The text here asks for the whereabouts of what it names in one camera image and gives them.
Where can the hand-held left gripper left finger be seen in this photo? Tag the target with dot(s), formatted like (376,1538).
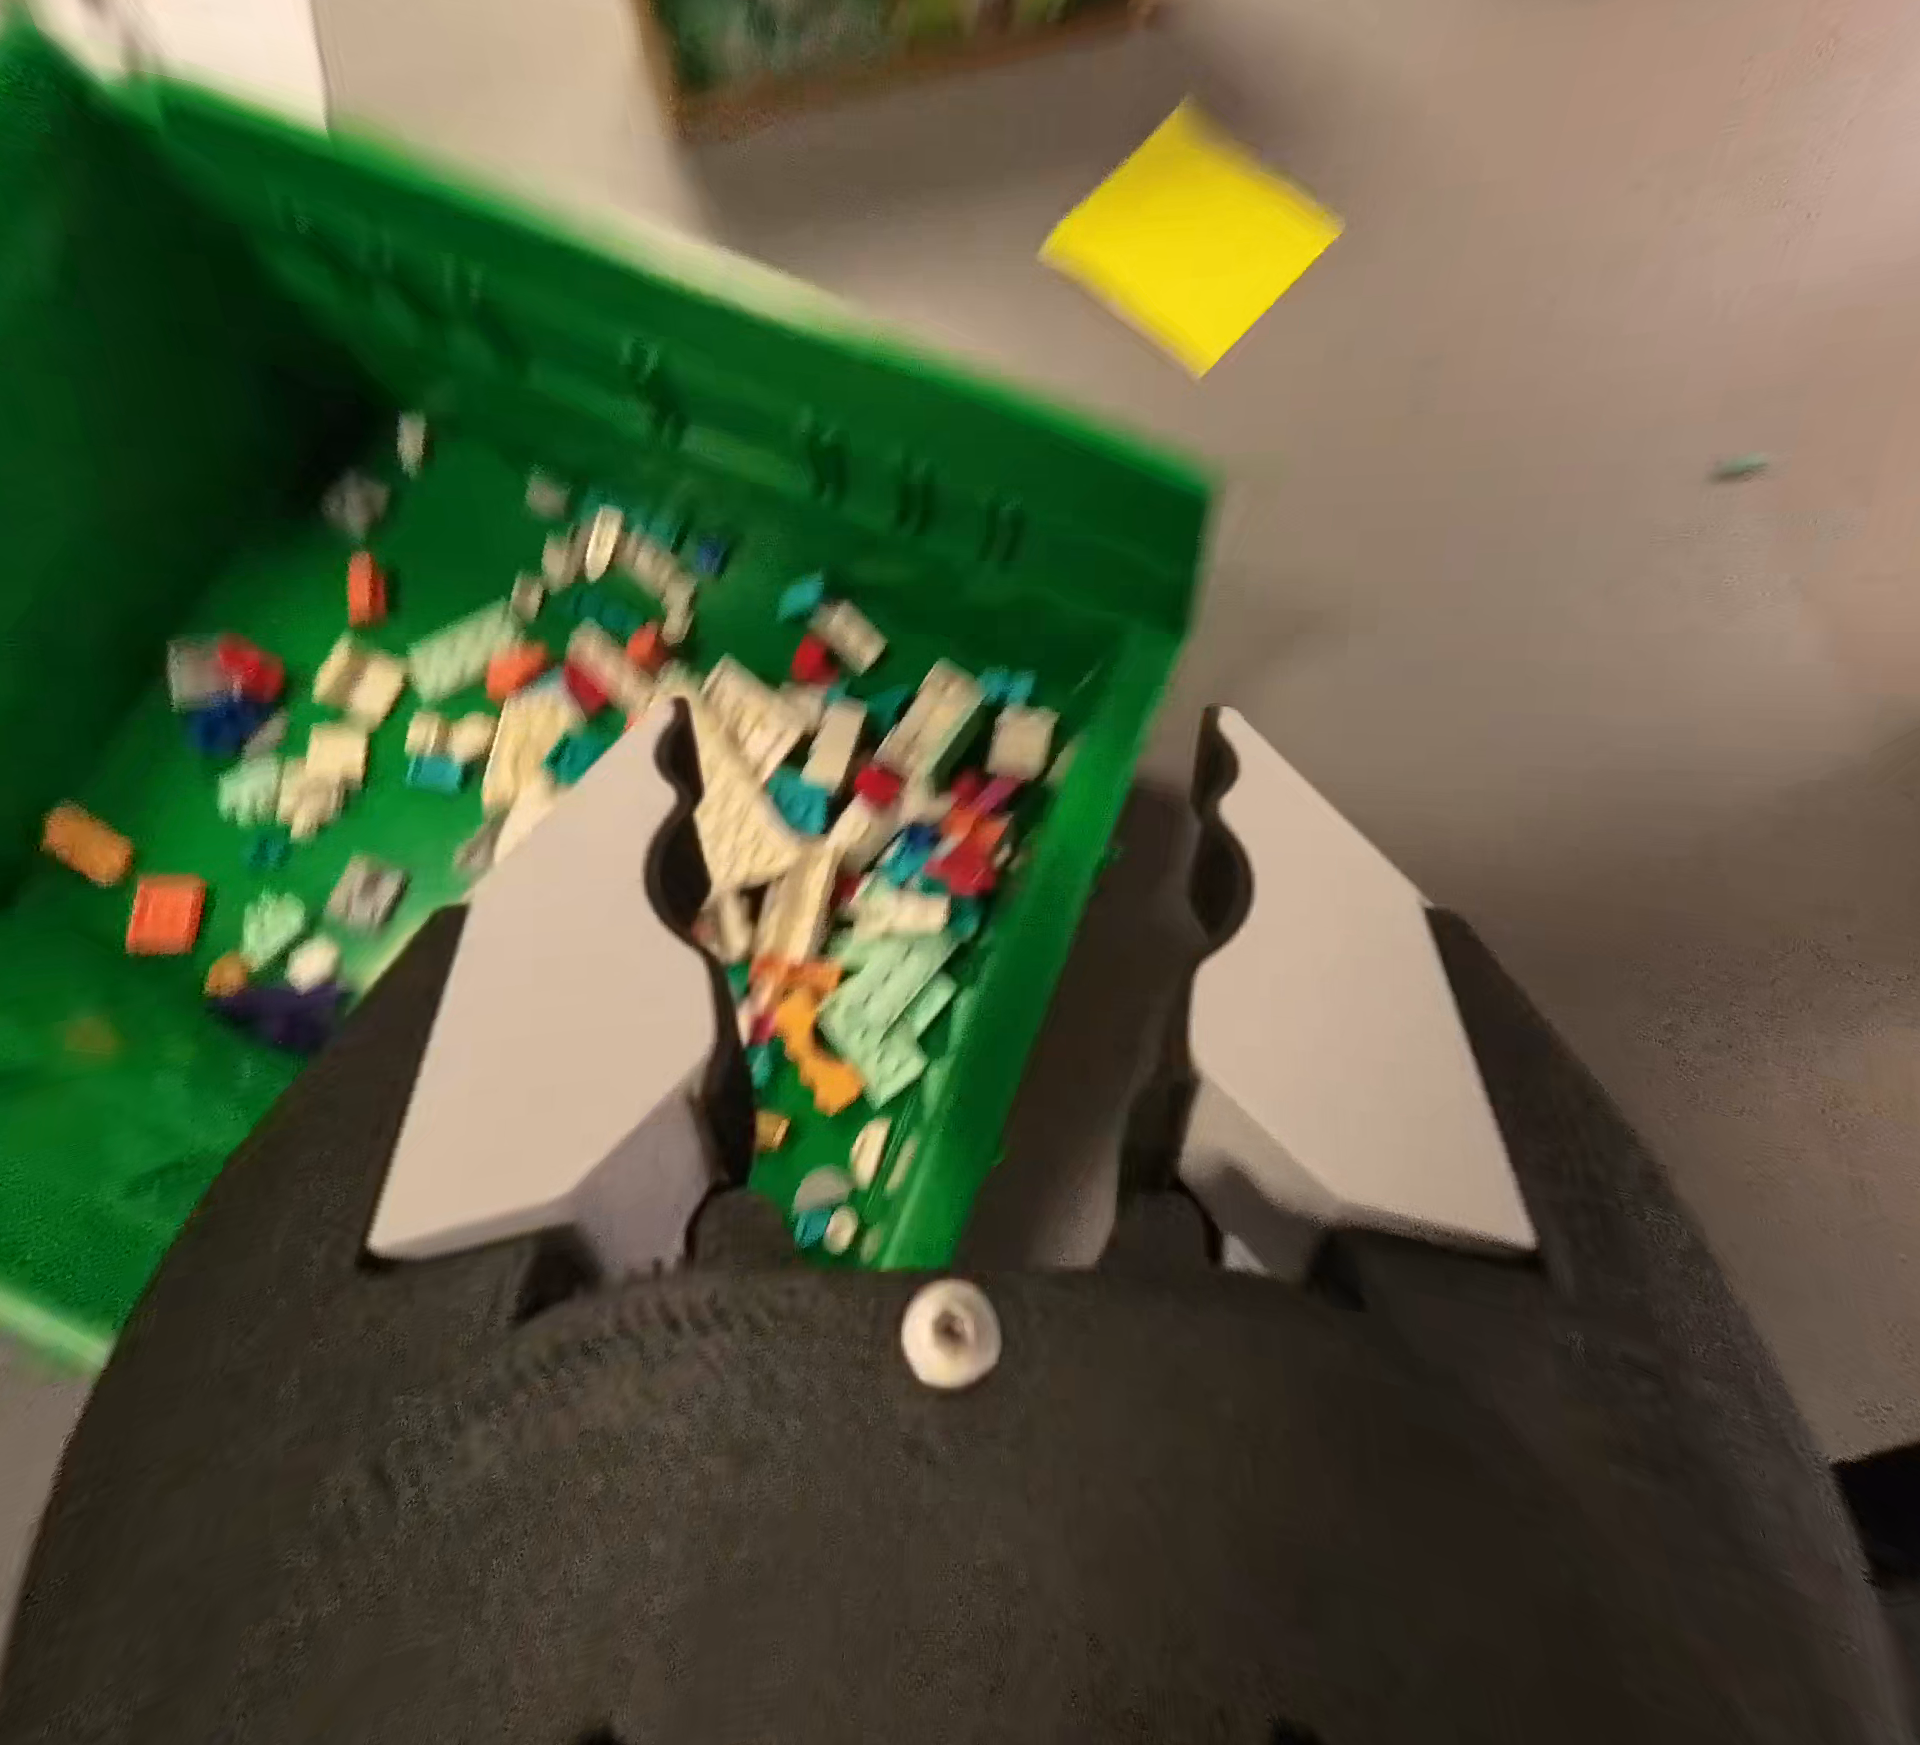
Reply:
(554,1026)

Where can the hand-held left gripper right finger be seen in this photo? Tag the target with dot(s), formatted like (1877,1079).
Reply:
(1349,1056)

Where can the pile of toy bricks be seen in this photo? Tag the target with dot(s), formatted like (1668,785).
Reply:
(840,876)

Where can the green plastic bin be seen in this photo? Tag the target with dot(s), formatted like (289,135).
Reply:
(148,351)

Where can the teal toy brick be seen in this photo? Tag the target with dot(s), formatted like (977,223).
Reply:
(1740,469)

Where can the yellow sticky note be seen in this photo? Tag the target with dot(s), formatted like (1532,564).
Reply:
(1192,237)

